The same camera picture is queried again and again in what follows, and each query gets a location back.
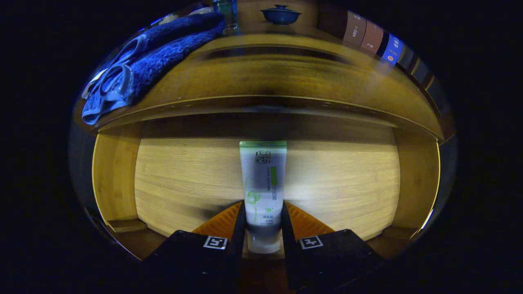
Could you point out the teal slim bottle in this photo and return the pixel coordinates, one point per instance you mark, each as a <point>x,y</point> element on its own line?
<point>225,16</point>

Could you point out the blue book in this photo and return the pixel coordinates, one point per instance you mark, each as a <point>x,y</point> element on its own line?
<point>393,49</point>

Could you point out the dark brown book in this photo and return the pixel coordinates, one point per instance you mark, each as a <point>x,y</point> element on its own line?
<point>354,28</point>

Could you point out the folded blue towel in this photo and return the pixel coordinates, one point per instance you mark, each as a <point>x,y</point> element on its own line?
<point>155,61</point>

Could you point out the reddish brown book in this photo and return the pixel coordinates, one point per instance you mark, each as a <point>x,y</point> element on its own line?
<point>372,37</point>

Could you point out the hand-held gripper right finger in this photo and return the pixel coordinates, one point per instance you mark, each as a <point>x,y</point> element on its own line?
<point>287,237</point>

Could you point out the wooden drawer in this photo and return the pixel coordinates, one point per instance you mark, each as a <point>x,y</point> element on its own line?
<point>184,179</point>

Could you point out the wooden cabinet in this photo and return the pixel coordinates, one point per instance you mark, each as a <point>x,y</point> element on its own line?
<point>427,79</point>

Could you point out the white and green tube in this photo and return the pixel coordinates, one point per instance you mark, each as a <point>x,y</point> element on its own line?
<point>263,179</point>

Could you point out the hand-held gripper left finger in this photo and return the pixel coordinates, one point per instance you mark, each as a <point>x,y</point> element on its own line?
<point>239,237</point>

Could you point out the blue lidded teacup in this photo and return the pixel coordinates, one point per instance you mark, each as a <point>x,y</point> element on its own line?
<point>280,15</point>

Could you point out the wooden countertop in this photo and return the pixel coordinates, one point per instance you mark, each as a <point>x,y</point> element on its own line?
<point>265,77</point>

